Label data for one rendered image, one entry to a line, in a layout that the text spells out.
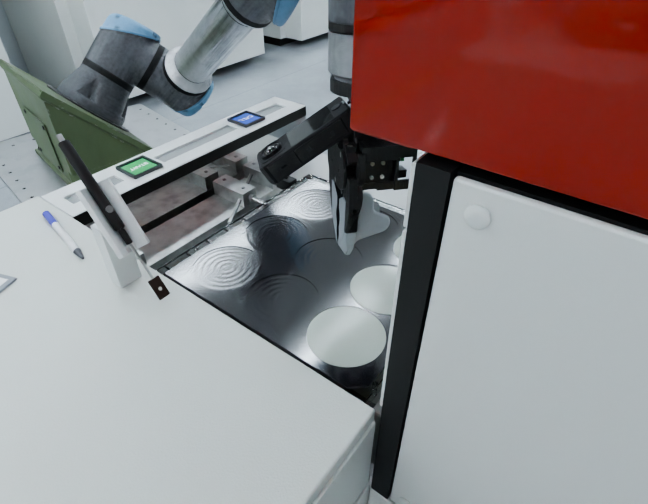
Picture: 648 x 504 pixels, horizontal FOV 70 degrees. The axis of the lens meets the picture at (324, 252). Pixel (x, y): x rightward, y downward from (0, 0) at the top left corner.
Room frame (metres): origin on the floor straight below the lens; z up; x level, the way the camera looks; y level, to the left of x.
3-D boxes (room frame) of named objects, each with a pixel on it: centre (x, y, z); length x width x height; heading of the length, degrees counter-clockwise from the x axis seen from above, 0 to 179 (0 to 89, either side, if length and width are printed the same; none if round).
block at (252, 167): (0.81, 0.12, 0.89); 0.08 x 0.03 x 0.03; 53
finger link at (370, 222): (0.45, -0.05, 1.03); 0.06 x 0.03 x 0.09; 103
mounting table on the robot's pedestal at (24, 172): (1.07, 0.57, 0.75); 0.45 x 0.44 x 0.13; 44
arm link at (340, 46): (0.48, -0.04, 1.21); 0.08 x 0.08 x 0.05
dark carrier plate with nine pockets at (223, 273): (0.54, -0.01, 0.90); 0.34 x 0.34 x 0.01; 53
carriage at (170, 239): (0.68, 0.21, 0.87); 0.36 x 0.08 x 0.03; 143
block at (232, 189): (0.75, 0.17, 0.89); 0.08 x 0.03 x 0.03; 53
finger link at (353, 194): (0.44, -0.03, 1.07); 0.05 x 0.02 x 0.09; 13
